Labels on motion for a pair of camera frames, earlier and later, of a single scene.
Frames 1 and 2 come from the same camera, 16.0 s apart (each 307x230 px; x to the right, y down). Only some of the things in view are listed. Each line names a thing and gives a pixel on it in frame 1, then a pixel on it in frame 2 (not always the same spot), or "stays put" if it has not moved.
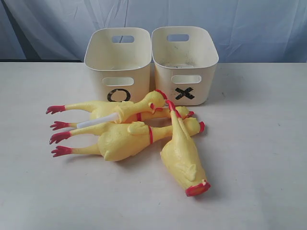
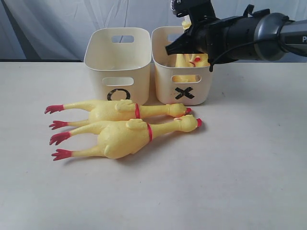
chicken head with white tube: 151,101 -> 186,22
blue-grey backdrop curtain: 242,31 stays put
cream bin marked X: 183,58 stays put
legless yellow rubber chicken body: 180,158 -> 189,60
